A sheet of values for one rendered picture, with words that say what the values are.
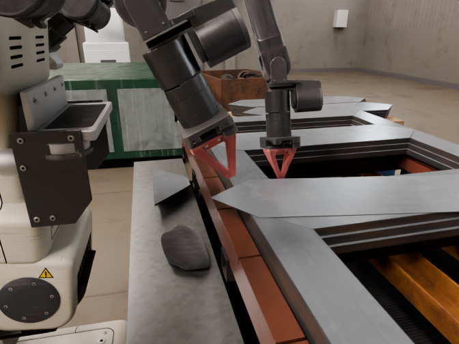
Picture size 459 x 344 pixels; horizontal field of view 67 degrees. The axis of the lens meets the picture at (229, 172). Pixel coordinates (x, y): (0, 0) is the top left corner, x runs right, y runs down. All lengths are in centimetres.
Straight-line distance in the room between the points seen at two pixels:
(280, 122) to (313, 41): 1112
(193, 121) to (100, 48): 549
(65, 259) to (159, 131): 260
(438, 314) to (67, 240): 71
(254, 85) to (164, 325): 349
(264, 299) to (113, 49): 555
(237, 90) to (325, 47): 834
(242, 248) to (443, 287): 44
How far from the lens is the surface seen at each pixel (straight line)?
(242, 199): 71
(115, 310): 179
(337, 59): 1229
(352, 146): 116
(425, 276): 89
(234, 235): 67
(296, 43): 1167
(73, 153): 59
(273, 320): 51
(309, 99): 80
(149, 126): 323
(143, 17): 42
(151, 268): 84
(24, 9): 43
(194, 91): 44
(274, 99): 79
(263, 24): 81
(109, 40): 599
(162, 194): 109
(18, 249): 71
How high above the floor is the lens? 118
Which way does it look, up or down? 22 degrees down
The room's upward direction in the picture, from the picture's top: straight up
